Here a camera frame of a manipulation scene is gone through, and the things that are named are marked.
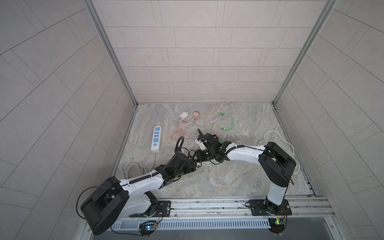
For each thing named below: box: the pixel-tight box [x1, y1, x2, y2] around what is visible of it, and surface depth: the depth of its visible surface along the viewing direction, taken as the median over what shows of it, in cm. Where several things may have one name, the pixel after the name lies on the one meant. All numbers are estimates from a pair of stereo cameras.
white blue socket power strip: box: [151, 125, 162, 152], surface depth 95 cm
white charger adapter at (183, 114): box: [178, 111, 189, 119], surface depth 110 cm
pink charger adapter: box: [192, 111, 200, 119], surface depth 110 cm
